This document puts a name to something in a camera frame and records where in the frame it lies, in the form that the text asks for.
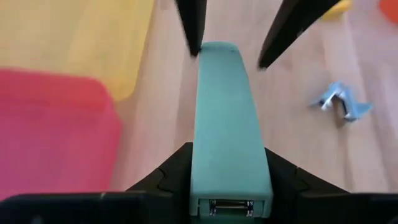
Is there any pink plastic bin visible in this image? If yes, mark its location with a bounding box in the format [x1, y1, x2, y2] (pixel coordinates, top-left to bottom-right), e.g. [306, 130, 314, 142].
[0, 67, 123, 202]

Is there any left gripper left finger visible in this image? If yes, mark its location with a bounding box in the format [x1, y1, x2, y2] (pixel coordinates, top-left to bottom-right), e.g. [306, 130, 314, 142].
[126, 141, 194, 224]

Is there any yellow plastic bin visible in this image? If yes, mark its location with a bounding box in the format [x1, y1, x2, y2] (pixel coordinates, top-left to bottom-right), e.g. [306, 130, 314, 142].
[0, 0, 156, 102]

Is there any red tape roll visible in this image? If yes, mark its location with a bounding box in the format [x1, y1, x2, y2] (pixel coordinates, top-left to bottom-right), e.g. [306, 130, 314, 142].
[378, 0, 398, 24]

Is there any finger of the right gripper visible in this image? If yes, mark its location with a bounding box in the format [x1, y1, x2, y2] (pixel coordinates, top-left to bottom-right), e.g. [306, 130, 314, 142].
[175, 0, 208, 57]
[257, 0, 341, 70]

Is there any mint green stapler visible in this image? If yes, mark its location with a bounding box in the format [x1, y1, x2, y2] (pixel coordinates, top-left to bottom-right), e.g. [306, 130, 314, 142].
[188, 41, 274, 224]

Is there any yellow mini stapler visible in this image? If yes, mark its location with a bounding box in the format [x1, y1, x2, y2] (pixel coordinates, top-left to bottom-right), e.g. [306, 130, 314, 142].
[320, 0, 354, 22]

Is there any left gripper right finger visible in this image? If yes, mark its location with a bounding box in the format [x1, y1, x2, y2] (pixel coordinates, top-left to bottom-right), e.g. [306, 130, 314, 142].
[264, 147, 348, 224]

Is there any light blue staple remover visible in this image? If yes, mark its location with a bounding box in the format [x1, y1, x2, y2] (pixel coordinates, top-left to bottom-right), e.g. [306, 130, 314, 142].
[310, 80, 374, 123]

